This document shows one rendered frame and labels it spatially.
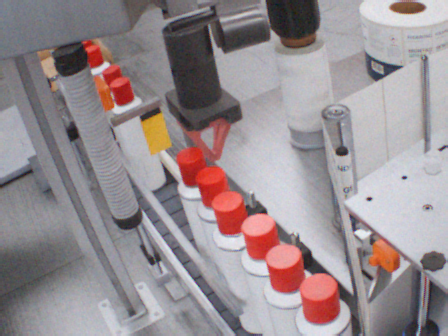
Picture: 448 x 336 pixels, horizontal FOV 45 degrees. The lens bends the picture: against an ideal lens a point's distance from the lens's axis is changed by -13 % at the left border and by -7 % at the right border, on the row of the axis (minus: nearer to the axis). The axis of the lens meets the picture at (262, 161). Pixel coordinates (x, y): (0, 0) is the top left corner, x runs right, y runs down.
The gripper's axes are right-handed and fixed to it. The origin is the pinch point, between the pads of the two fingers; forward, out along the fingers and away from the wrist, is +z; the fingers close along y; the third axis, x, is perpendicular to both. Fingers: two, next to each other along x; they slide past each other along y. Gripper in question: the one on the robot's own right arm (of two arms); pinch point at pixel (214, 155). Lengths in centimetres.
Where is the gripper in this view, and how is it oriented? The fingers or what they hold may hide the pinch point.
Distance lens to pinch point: 79.6
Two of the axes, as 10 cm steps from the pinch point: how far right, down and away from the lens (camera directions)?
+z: 1.5, 8.0, 5.9
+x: -8.5, 4.0, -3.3
